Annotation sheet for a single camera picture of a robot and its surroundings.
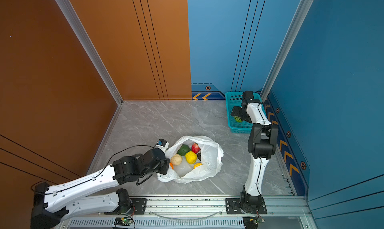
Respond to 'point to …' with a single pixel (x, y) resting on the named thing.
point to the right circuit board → (251, 222)
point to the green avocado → (183, 149)
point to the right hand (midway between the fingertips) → (238, 115)
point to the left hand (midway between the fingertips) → (172, 161)
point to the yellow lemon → (191, 157)
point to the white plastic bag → (212, 156)
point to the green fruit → (238, 119)
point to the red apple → (195, 148)
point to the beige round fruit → (176, 159)
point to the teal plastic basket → (234, 99)
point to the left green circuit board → (122, 221)
